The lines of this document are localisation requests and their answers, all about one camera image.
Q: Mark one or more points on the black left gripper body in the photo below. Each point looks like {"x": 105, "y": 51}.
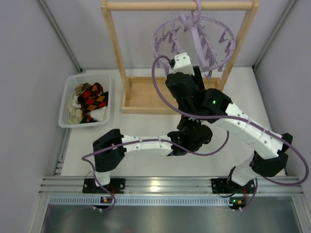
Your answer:
{"x": 184, "y": 124}

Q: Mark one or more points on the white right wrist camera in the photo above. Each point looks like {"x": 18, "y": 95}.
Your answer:
{"x": 183, "y": 64}

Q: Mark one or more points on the white slotted cable duct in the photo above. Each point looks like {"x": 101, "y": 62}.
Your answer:
{"x": 144, "y": 201}

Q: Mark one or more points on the purple round clip hanger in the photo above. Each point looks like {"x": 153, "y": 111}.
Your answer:
{"x": 207, "y": 57}

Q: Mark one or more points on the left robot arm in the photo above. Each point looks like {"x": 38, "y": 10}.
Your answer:
{"x": 111, "y": 148}

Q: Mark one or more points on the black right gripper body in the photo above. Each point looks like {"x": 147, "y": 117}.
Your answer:
{"x": 198, "y": 73}

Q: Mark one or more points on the red black argyle sock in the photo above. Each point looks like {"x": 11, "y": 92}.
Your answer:
{"x": 93, "y": 94}

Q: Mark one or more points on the white plastic basket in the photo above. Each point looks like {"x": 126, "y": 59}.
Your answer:
{"x": 71, "y": 83}

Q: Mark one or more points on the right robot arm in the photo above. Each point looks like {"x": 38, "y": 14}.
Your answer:
{"x": 269, "y": 156}

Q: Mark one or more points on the aluminium mounting rail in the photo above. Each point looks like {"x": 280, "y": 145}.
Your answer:
{"x": 161, "y": 186}

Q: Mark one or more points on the wooden hanger rack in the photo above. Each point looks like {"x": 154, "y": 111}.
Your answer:
{"x": 140, "y": 96}

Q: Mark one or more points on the pale green sock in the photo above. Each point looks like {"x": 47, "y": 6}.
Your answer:
{"x": 76, "y": 115}

